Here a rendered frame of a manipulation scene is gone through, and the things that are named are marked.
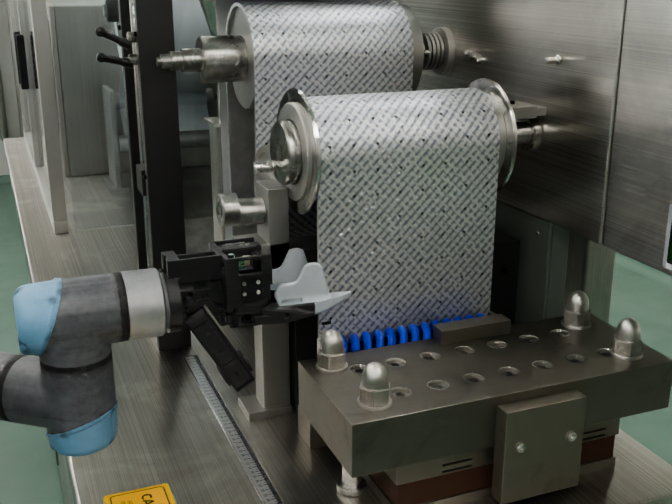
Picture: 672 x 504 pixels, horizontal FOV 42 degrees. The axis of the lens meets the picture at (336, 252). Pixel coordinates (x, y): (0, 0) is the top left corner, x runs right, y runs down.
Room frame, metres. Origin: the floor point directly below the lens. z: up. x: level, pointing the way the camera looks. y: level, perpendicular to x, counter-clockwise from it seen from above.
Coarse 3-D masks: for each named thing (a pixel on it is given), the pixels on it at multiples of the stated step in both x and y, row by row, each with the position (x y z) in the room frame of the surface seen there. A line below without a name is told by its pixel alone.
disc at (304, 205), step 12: (288, 96) 1.04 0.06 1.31; (300, 96) 1.00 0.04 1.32; (300, 108) 1.00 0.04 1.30; (312, 120) 0.97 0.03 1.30; (312, 132) 0.96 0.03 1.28; (312, 144) 0.96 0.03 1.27; (312, 156) 0.96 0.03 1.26; (312, 168) 0.96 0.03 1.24; (312, 180) 0.96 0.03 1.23; (312, 192) 0.96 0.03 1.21; (300, 204) 1.00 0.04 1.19; (312, 204) 0.97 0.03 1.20
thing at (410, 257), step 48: (432, 192) 1.02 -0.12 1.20; (480, 192) 1.04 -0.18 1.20; (336, 240) 0.97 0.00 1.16; (384, 240) 0.99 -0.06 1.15; (432, 240) 1.02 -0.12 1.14; (480, 240) 1.04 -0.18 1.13; (336, 288) 0.97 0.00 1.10; (384, 288) 0.99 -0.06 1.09; (432, 288) 1.02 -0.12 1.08; (480, 288) 1.04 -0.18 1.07
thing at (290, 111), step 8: (488, 96) 1.09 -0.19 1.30; (288, 104) 1.02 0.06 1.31; (296, 104) 1.01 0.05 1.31; (496, 104) 1.08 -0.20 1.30; (280, 112) 1.05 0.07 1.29; (288, 112) 1.02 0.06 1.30; (296, 112) 1.00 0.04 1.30; (496, 112) 1.07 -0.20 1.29; (280, 120) 1.05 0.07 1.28; (296, 120) 1.00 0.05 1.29; (304, 120) 0.98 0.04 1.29; (304, 128) 0.97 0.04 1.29; (504, 128) 1.06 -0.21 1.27; (304, 136) 0.97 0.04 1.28; (504, 136) 1.06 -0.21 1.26; (304, 144) 0.97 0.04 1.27; (504, 144) 1.06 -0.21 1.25; (304, 152) 0.97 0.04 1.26; (504, 152) 1.06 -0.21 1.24; (304, 160) 0.97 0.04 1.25; (304, 168) 0.97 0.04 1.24; (304, 176) 0.97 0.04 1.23; (288, 184) 1.03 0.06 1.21; (296, 184) 1.00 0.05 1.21; (304, 184) 0.97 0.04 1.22; (288, 192) 1.03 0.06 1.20; (296, 192) 1.00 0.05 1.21; (304, 192) 0.98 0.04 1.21; (296, 200) 1.00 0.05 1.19
